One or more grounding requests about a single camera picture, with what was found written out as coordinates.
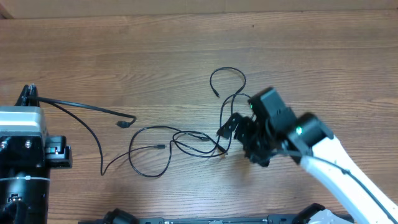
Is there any long black usb cable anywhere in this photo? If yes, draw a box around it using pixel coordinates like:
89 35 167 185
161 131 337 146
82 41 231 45
40 99 229 179

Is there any thick black usb cable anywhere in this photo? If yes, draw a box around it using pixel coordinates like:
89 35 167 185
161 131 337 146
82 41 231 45
26 95 137 129

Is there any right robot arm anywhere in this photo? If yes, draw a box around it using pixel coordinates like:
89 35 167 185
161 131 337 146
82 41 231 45
217 87 397 223

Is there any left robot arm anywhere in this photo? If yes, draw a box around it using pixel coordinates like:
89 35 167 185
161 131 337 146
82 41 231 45
1 84 73 223

